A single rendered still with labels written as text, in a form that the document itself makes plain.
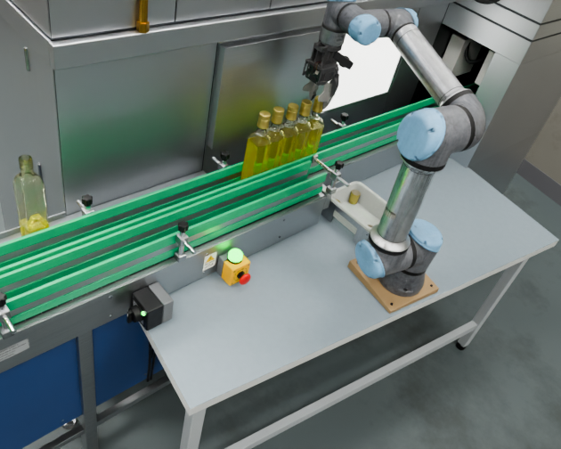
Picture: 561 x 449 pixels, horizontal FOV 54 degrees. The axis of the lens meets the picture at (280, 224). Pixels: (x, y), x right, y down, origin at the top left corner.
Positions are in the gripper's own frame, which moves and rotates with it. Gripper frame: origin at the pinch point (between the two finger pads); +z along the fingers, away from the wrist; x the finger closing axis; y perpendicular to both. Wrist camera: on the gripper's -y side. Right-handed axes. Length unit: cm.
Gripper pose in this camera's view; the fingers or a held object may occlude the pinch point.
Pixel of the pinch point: (319, 101)
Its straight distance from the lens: 180.6
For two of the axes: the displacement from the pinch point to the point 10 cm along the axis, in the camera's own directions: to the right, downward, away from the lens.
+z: -1.9, 7.3, 6.5
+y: -7.3, 3.4, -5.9
